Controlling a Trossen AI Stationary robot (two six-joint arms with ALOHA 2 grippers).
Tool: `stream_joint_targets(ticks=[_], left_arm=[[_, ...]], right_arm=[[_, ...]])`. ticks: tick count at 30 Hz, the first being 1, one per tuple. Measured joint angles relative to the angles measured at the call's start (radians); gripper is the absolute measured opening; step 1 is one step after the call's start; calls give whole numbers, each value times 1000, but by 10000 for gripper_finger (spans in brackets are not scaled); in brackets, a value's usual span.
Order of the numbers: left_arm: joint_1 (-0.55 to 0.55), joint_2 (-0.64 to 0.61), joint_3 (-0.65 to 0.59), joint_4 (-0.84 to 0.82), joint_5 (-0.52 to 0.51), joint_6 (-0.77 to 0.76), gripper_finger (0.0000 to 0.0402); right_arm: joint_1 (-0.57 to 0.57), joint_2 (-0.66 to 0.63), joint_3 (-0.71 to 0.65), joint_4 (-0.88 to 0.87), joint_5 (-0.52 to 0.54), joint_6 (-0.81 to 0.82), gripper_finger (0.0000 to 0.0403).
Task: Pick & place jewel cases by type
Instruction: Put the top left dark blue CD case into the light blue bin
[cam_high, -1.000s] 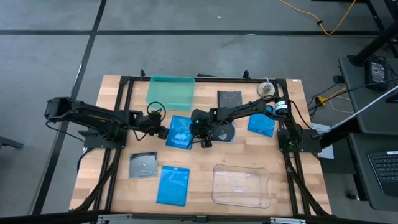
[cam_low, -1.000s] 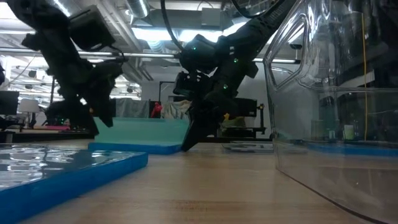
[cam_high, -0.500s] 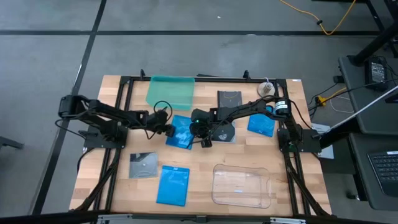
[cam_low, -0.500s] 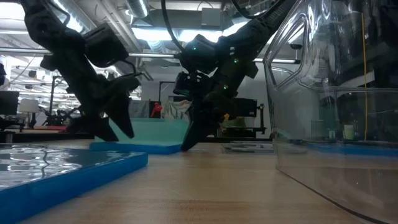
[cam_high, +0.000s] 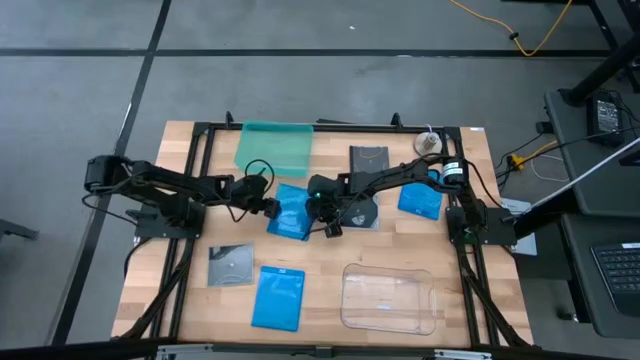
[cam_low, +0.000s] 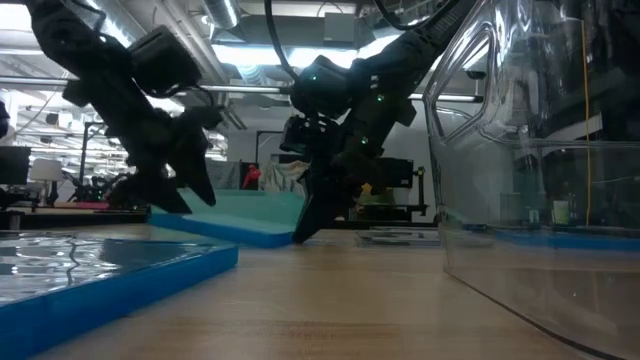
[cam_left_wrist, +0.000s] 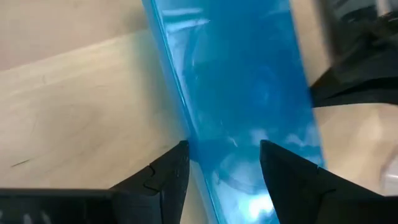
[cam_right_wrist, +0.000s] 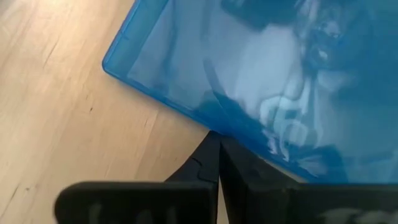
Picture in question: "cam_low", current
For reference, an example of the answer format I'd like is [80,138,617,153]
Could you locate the clear CD jewel case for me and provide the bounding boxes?
[356,226,442,248]

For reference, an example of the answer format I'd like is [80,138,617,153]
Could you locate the clear plastic bin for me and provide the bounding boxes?
[423,0,640,360]

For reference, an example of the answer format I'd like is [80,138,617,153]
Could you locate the dark background table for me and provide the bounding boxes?
[0,206,151,232]

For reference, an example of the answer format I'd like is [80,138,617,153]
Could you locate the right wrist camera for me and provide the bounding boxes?
[278,114,344,157]

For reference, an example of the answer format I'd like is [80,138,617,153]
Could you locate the red object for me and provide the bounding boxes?
[242,163,263,191]

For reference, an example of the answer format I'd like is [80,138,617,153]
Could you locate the black equipment cabinet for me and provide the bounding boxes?
[379,155,430,223]

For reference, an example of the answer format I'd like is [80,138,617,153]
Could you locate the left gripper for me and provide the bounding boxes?
[107,112,218,216]

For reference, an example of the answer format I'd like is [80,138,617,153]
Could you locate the silver air duct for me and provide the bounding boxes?
[202,0,241,30]

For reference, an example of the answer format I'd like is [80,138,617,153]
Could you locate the black monitor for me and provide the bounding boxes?
[0,145,32,186]

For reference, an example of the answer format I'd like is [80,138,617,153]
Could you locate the black metal frame stand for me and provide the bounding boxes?
[79,121,161,201]
[255,129,301,166]

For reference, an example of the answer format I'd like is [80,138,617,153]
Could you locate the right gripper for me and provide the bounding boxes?
[292,147,389,245]

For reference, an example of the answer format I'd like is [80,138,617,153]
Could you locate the grey cloth cover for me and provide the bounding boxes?
[204,158,242,191]

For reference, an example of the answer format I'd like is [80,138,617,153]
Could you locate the blue disc case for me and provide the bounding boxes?
[148,202,297,250]
[0,237,240,360]
[462,223,640,253]

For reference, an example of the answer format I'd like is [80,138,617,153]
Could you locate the ceiling light strip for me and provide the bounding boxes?
[0,74,485,104]

